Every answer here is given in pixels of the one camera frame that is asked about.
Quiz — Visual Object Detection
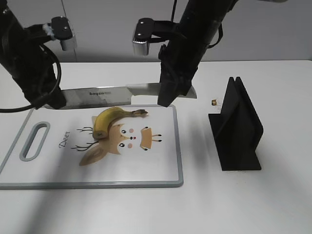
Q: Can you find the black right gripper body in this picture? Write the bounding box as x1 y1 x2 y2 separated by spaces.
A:
158 36 199 84

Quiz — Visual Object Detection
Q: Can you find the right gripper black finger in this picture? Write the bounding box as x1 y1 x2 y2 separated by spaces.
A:
177 78 194 98
157 73 179 106

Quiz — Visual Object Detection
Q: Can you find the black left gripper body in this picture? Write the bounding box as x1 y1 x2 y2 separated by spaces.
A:
13 41 60 98

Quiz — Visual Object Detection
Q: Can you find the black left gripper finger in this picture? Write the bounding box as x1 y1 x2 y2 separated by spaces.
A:
34 89 66 109

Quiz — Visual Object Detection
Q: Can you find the white handled kitchen knife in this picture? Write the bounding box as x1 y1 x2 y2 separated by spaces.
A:
57 82 197 110

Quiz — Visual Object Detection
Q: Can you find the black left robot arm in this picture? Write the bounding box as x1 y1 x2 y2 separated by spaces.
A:
0 1 66 113

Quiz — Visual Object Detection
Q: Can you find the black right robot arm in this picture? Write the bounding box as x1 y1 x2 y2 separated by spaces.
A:
157 0 236 107

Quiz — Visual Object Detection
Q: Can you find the yellow banana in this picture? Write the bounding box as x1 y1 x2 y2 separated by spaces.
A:
92 107 148 139

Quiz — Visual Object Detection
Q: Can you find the white deer cutting board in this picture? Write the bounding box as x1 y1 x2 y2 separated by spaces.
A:
0 105 183 189

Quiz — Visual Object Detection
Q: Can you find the black knife stand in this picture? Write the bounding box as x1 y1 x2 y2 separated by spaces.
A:
208 77 264 171

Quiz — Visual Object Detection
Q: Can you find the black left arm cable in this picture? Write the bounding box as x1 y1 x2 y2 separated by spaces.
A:
0 43 62 114

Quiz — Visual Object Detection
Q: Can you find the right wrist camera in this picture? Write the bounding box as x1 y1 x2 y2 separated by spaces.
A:
132 18 182 56

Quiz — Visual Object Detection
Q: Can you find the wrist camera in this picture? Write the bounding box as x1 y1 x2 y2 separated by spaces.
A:
132 18 182 56
42 16 77 51

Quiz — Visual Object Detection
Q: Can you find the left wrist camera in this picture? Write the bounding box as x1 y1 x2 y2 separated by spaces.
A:
42 16 77 51

